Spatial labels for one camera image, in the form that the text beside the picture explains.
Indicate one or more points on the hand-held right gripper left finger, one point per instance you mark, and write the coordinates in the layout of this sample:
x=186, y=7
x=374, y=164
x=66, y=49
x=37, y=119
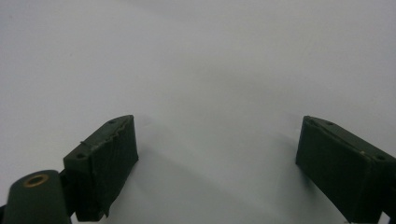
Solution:
x=102, y=168

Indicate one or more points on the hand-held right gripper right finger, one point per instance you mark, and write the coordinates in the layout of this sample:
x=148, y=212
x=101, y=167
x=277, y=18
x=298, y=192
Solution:
x=339, y=168

